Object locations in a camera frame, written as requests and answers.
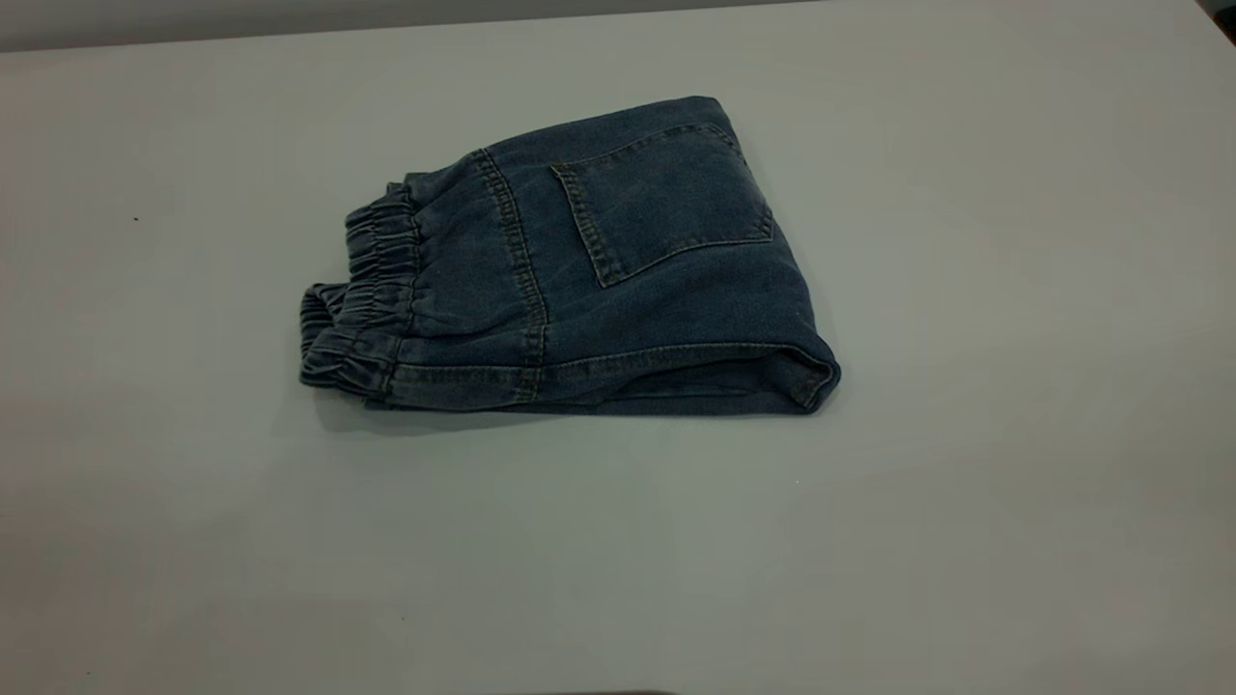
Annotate dark background object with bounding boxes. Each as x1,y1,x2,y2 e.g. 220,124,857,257
1197,0,1236,45

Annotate blue denim shorts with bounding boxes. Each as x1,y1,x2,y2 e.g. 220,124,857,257
297,95,843,418

